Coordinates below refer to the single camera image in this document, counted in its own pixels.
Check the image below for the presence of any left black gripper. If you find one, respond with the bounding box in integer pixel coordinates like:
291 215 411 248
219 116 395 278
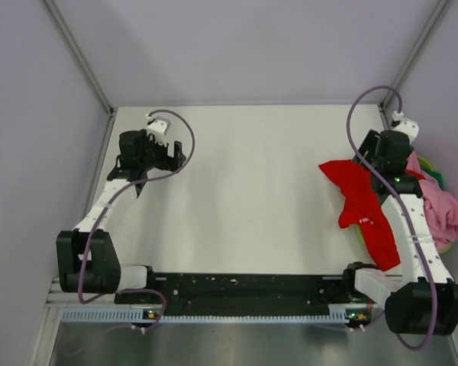
138 129 185 173

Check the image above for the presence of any red t shirt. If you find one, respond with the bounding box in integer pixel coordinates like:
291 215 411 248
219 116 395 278
318 159 402 272

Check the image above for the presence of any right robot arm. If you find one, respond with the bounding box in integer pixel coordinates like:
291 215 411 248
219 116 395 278
340 130 458 336

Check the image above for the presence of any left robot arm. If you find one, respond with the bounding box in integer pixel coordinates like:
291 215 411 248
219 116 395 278
56 128 186 303

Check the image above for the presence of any lime green plastic basket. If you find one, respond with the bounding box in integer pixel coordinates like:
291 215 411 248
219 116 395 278
351 155 454 255

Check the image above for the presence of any green t shirt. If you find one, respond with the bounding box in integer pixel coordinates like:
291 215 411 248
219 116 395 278
431 172 444 190

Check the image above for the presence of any pink t shirt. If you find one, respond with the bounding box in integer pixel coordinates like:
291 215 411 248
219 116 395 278
408 152 458 242

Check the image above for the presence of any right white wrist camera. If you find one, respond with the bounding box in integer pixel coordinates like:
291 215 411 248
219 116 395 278
391 111 420 143

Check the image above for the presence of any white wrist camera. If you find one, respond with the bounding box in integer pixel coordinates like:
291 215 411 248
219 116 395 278
147 116 171 145
391 111 420 143

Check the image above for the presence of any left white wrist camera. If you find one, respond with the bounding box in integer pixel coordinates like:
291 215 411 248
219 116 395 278
147 116 171 145

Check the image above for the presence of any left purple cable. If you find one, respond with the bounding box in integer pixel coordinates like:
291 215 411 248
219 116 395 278
77 109 196 335

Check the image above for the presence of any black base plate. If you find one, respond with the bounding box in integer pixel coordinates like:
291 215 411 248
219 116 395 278
114 271 389 316

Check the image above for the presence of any grey slotted cable duct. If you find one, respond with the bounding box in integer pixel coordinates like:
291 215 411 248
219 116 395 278
61 307 350 324

